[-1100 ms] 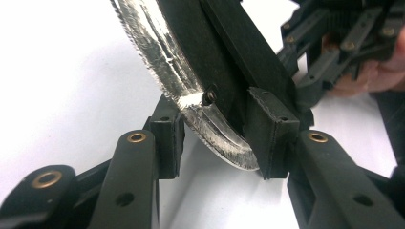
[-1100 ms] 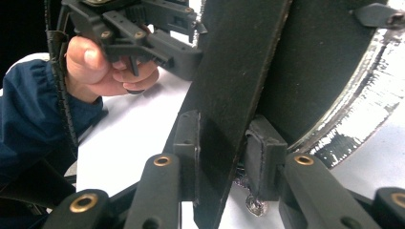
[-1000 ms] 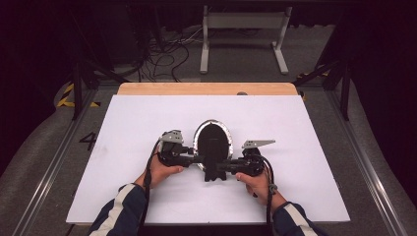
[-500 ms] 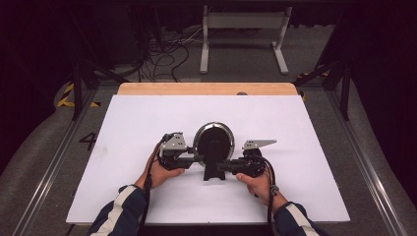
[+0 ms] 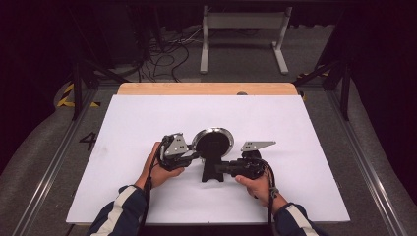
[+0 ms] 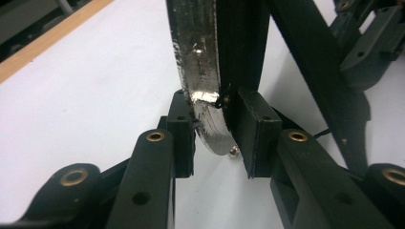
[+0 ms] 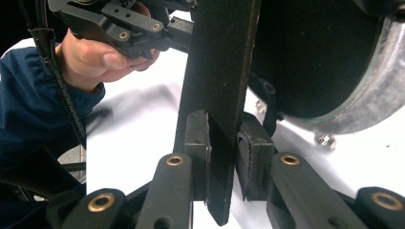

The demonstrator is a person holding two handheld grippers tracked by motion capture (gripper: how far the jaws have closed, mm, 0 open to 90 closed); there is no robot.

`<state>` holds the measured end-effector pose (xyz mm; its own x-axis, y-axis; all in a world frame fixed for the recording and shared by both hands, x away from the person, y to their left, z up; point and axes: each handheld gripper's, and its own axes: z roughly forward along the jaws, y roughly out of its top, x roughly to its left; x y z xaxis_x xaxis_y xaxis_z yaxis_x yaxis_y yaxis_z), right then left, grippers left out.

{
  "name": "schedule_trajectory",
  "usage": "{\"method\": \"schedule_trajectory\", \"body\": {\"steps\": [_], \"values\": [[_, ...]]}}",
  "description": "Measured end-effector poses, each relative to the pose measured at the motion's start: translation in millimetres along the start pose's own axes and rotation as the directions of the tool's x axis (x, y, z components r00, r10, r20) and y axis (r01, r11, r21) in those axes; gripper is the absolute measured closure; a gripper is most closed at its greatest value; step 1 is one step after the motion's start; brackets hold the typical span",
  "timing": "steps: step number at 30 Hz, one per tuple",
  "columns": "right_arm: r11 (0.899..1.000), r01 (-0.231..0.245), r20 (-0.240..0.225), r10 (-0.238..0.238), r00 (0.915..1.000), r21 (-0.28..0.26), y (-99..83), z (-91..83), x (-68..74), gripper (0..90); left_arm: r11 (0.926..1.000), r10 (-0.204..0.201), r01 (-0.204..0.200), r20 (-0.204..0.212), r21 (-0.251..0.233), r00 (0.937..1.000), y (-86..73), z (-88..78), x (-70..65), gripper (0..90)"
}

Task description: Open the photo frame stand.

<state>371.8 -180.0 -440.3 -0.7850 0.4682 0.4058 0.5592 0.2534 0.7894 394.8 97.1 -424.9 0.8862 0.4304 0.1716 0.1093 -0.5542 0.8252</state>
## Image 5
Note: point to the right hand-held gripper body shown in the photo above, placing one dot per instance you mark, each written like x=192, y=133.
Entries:
x=250, y=167

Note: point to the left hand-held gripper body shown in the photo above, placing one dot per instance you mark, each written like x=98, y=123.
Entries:
x=175, y=147

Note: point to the black round pan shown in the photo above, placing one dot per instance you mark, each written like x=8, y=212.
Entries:
x=213, y=144

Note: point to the person's right hand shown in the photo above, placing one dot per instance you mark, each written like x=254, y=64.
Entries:
x=260, y=190

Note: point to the person's left hand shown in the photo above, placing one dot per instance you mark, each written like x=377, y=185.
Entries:
x=157, y=175

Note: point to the white table cover sheet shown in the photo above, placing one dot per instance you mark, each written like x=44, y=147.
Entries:
x=164, y=114

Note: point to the black metal stand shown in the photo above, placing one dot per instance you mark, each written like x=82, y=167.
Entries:
x=344, y=88
x=78, y=85

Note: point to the yellow black floor tape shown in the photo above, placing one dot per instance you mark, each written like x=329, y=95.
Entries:
x=67, y=101

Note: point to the white metal stand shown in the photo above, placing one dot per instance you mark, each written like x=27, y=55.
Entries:
x=244, y=21

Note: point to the aluminium floor rail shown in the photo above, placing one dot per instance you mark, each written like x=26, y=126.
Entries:
x=364, y=164
x=55, y=164

